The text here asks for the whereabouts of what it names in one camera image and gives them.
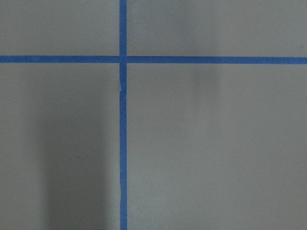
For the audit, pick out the long blue tape strip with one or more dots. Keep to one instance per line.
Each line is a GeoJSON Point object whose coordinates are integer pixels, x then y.
{"type": "Point", "coordinates": [123, 113]}

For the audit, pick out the crossing blue tape strip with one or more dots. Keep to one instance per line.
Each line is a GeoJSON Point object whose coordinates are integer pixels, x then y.
{"type": "Point", "coordinates": [154, 59]}

